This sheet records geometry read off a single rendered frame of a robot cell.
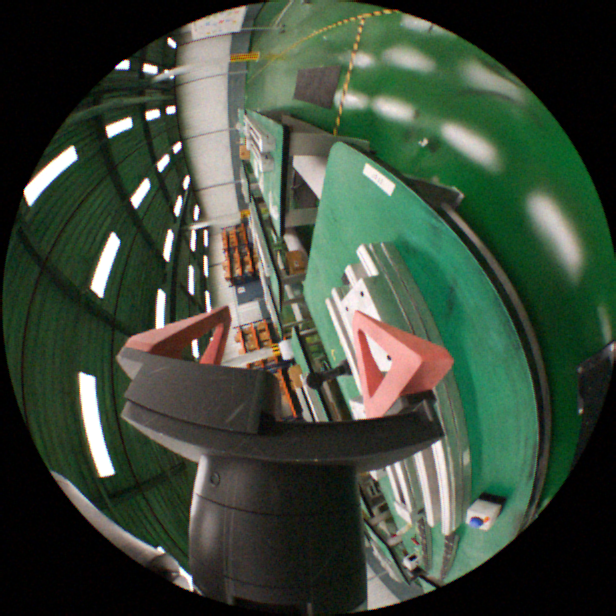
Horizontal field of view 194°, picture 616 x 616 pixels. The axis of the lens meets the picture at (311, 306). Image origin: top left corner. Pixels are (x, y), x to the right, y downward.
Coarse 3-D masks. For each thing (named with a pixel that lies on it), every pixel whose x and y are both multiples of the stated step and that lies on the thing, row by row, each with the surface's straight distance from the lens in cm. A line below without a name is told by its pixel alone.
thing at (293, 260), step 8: (240, 152) 361; (248, 152) 342; (272, 224) 393; (288, 256) 307; (296, 256) 308; (288, 264) 313; (296, 264) 298; (296, 272) 299; (296, 368) 246; (296, 376) 246; (296, 384) 247; (336, 416) 417
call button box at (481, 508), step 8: (480, 496) 58; (488, 496) 58; (496, 496) 57; (472, 504) 57; (480, 504) 56; (488, 504) 56; (496, 504) 56; (504, 504) 59; (472, 512) 56; (480, 512) 55; (488, 512) 55; (496, 512) 55; (480, 520) 57; (488, 528) 61
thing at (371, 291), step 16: (368, 288) 30; (384, 288) 32; (352, 304) 35; (368, 304) 30; (384, 304) 30; (384, 320) 29; (400, 320) 31; (368, 336) 33; (384, 352) 31; (384, 368) 33
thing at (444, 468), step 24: (360, 264) 42; (384, 264) 35; (408, 288) 36; (408, 312) 33; (432, 336) 36; (456, 384) 40; (456, 408) 41; (456, 432) 44; (432, 456) 51; (456, 456) 45; (432, 480) 55; (456, 480) 50; (432, 504) 62; (456, 504) 58
